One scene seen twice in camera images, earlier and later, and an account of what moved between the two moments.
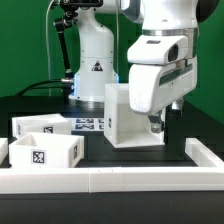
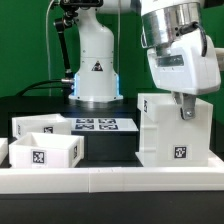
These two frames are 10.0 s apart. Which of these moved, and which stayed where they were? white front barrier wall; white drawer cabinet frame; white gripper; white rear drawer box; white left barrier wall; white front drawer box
Moved: white gripper; white drawer cabinet frame
Stayed: white rear drawer box; white front barrier wall; white left barrier wall; white front drawer box
